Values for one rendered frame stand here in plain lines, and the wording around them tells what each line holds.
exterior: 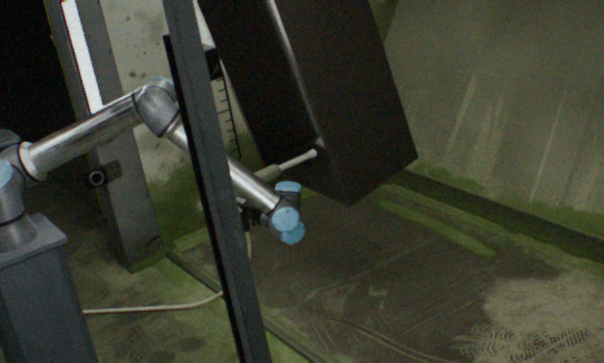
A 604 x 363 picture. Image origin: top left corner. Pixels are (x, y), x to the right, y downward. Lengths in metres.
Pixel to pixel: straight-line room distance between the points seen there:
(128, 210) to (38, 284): 1.02
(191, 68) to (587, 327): 1.84
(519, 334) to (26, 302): 1.68
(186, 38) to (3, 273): 1.45
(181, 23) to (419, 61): 2.65
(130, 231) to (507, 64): 1.83
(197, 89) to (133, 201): 2.21
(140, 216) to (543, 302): 1.82
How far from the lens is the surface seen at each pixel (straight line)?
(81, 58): 3.78
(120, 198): 3.99
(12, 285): 3.08
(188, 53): 1.82
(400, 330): 3.24
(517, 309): 3.29
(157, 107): 2.86
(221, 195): 1.92
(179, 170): 4.08
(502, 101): 3.92
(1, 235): 3.08
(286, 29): 2.92
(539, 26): 3.92
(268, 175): 3.39
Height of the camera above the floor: 1.82
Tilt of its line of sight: 23 degrees down
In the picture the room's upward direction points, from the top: 11 degrees counter-clockwise
